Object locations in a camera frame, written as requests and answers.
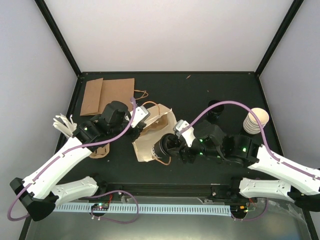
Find cream paper bag with handles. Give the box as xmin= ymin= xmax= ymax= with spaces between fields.
xmin=132 ymin=101 xmax=177 ymax=163

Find black takeout paper cup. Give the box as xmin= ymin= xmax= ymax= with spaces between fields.
xmin=151 ymin=139 xmax=172 ymax=166

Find black plastic cup lid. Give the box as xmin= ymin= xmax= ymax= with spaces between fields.
xmin=161 ymin=133 xmax=181 ymax=157

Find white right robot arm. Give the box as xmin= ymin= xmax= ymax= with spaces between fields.
xmin=173 ymin=120 xmax=320 ymax=212

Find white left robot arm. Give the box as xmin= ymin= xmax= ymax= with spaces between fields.
xmin=10 ymin=98 xmax=150 ymax=222

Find black coffee cup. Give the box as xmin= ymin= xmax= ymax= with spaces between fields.
xmin=206 ymin=99 xmax=225 ymax=121

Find stack of white paper cups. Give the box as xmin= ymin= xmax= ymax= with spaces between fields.
xmin=243 ymin=107 xmax=270 ymax=135

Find flat brown paper bag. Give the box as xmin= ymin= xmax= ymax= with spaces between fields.
xmin=80 ymin=78 xmax=103 ymax=116

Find white stirrers in holder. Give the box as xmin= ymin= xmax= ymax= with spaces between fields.
xmin=52 ymin=114 xmax=77 ymax=139

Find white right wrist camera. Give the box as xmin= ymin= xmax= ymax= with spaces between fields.
xmin=173 ymin=119 xmax=196 ymax=148

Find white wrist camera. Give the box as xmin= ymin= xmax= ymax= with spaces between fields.
xmin=130 ymin=106 xmax=150 ymax=128
xmin=173 ymin=119 xmax=196 ymax=148

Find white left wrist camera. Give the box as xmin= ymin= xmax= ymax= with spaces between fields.
xmin=130 ymin=106 xmax=150 ymax=128

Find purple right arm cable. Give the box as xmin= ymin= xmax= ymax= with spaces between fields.
xmin=182 ymin=100 xmax=320 ymax=223

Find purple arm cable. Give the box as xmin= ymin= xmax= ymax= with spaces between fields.
xmin=6 ymin=97 xmax=140 ymax=225
xmin=182 ymin=100 xmax=320 ymax=223

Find brown paper bag with handles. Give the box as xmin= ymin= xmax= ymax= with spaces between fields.
xmin=98 ymin=78 xmax=149 ymax=114

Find white slotted cable duct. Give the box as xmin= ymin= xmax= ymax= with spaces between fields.
xmin=54 ymin=202 xmax=231 ymax=217

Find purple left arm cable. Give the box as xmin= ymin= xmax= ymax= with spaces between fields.
xmin=6 ymin=97 xmax=140 ymax=225

